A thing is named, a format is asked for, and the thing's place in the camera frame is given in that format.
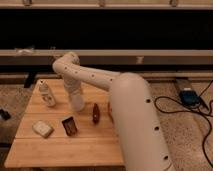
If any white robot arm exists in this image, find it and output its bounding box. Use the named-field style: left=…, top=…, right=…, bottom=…
left=53, top=52, right=176, bottom=171

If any orange ceramic bowl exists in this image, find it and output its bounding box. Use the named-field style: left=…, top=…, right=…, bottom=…
left=107, top=102, right=114, bottom=122

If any white plastic bottle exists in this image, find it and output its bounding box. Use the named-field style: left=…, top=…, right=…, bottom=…
left=39, top=80, right=56, bottom=107

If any small black floor object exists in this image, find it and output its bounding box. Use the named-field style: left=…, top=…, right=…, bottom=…
left=0, top=109, right=11, bottom=120

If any blue power adapter box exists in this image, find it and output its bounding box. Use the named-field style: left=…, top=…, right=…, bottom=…
left=179, top=89, right=199, bottom=106

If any black floor cable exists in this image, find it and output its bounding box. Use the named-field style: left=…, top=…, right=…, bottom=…
left=153, top=79, right=213, bottom=168

